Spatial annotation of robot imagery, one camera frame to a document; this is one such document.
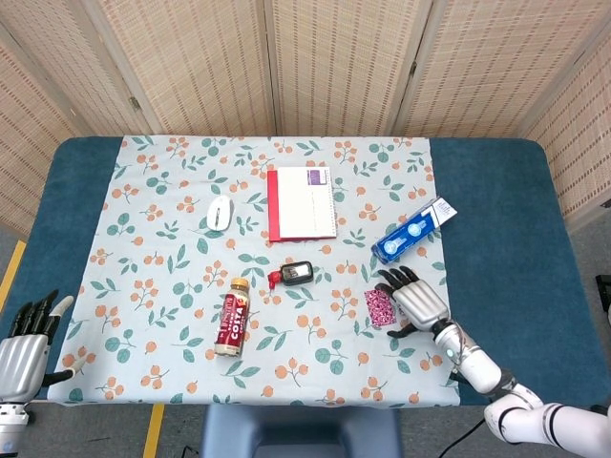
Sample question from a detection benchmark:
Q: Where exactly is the blue grey robot body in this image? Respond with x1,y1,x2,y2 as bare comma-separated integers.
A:
199,404,403,458

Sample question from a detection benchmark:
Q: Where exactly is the blue white carton box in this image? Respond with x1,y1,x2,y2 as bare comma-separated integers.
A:
370,197,458,265

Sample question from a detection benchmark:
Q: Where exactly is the white spiral notebook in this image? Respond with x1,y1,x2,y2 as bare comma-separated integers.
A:
276,166,339,240

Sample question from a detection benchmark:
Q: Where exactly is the red notebook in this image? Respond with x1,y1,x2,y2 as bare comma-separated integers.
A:
266,170,339,243

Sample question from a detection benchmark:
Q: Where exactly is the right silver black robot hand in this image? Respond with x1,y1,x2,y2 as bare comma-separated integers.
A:
376,265,453,340

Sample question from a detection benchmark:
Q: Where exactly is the woven folding screen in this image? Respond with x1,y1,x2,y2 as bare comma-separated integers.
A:
0,0,611,239

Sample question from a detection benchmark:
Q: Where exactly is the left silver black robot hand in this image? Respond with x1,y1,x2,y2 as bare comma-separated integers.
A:
0,289,77,405

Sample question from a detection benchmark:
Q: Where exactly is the floral printed tablecloth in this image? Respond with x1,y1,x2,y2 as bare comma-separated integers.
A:
46,135,462,407

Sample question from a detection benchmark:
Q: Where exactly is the pink patterned pouch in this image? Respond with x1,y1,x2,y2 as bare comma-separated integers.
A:
364,287,400,328

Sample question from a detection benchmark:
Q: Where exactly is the blue felt table cover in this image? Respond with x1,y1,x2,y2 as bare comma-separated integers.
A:
0,135,611,409

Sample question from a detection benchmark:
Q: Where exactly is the black ink bottle red cap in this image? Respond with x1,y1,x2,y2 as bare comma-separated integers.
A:
266,260,315,291

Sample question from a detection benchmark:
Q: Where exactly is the Costa coffee bottle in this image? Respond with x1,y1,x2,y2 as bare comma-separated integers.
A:
213,278,251,359

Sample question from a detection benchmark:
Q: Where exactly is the white computer mouse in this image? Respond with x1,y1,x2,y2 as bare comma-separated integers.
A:
205,195,236,233

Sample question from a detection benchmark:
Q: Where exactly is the black floor cable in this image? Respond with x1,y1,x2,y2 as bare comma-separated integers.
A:
441,417,487,455

